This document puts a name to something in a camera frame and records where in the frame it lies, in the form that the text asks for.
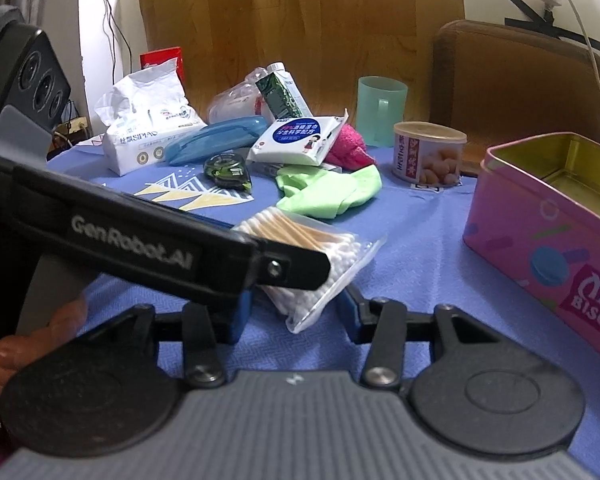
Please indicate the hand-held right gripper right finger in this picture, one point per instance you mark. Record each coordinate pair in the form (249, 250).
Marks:
(347, 310)

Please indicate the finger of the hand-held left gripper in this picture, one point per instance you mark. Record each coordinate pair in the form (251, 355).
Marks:
(290, 267)

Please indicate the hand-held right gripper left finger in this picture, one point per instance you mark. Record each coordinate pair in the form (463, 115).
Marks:
(241, 312)

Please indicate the clear bag of cotton swabs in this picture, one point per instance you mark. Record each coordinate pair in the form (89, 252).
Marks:
(345, 260)

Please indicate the light green cloth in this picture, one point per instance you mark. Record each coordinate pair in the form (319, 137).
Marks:
(325, 195)

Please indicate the white blue wet wipes pack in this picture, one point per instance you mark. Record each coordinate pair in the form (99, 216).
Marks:
(295, 140)

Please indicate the pink knitted cloth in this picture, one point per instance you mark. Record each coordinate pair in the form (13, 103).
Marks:
(347, 147)

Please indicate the pink biscuit tin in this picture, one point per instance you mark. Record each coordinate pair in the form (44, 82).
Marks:
(530, 230)

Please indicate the person's left hand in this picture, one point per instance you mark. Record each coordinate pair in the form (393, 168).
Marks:
(30, 340)

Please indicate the blue printed tablecloth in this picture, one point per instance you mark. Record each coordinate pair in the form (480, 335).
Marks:
(420, 240)

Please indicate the large white tissue pack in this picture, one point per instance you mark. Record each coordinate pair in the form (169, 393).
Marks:
(145, 130)

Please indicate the green black correction tape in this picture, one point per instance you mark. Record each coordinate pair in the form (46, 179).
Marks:
(225, 167)

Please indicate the power strip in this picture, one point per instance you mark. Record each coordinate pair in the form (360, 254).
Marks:
(77, 125)

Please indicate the blue plastic case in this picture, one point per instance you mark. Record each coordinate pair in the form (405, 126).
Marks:
(215, 135)

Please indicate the white printed tag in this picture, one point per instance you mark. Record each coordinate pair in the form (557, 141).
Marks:
(432, 187)

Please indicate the peanut can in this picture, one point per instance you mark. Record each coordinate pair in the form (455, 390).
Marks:
(425, 160)

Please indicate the clear plastic bag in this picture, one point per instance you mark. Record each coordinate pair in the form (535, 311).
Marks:
(230, 102)

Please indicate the green white milk carton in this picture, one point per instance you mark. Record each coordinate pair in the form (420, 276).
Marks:
(280, 92)

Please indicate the teal plastic cup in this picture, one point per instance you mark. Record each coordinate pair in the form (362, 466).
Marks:
(380, 110)

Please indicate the red box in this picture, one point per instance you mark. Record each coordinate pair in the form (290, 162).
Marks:
(162, 55)

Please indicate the wooden pattern panel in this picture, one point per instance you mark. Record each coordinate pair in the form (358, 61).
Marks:
(330, 20)

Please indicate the brown chair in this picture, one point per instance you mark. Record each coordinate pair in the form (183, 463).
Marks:
(505, 85)

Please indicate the black tape strips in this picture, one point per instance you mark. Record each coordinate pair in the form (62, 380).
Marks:
(577, 39)

